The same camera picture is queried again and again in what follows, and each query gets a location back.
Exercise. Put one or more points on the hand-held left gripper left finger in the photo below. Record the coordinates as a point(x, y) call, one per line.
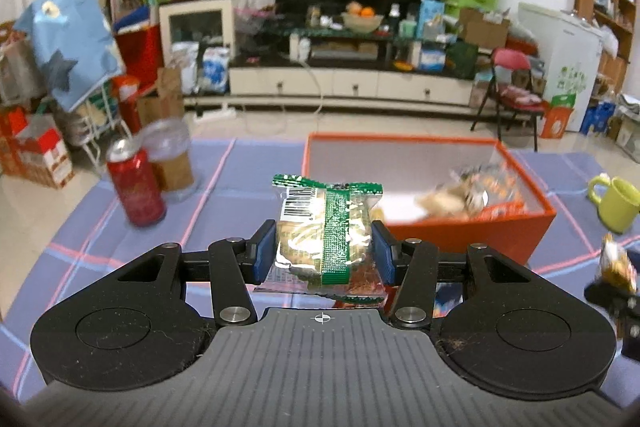
point(265, 252)

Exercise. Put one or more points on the white power strip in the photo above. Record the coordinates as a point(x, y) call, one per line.
point(215, 113)

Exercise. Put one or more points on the red folding chair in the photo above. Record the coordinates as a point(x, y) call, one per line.
point(510, 59)

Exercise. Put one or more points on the clear fried pastry packet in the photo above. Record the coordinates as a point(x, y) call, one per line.
point(445, 202)

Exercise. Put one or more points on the white glass door cabinet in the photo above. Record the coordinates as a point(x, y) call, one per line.
point(195, 27)

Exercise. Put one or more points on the yellow green mug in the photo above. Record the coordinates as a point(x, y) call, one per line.
point(620, 207)

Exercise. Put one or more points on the brown paper bag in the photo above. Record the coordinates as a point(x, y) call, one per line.
point(167, 97)

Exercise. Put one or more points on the snacks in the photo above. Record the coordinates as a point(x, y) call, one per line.
point(502, 207)

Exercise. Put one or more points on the small blue white box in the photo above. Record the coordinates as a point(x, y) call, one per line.
point(431, 59)

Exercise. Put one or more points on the brown windowed cardboard box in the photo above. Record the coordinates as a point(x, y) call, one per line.
point(20, 67)

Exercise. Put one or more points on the red storage box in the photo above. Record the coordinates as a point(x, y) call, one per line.
point(140, 52)

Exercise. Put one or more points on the dark green bag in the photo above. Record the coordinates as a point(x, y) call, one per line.
point(461, 59)

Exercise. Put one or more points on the orange cardboard box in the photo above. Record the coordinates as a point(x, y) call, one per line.
point(475, 237)

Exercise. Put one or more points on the orange fruit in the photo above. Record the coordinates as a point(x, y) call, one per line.
point(355, 8)
point(367, 12)

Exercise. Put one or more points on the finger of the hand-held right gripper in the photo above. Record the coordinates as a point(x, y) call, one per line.
point(612, 299)

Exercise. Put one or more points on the white chest freezer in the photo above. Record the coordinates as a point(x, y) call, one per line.
point(560, 52)

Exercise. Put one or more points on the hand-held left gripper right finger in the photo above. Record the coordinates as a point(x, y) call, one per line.
point(382, 252)

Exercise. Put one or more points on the blue white bag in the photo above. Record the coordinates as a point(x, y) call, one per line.
point(216, 69)

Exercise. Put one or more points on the pale fruit bowl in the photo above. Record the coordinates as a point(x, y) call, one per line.
point(362, 23)

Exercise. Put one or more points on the green edged clear cracker packet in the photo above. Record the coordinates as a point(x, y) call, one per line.
point(325, 237)

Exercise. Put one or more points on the red soda can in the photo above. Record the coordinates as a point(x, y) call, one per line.
point(137, 189)

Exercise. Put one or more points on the orange red bag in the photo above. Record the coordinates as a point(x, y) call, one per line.
point(127, 102)

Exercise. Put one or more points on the white TV stand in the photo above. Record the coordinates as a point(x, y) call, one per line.
point(350, 82)

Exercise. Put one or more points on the tall blue white carton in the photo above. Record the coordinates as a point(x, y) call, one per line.
point(431, 17)

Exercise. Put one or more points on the blue star print cloth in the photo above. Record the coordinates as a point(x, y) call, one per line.
point(70, 42)

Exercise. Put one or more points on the red white cardboard box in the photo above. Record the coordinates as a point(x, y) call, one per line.
point(45, 152)

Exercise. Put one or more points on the blue plaid tablecloth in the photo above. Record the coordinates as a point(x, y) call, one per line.
point(215, 167)

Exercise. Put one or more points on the white plastic bag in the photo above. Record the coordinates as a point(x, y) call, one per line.
point(185, 67)

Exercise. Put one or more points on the clear jar brown contents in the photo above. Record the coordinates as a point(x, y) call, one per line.
point(175, 167)

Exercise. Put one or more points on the orange green carton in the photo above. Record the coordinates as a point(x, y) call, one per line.
point(557, 119)

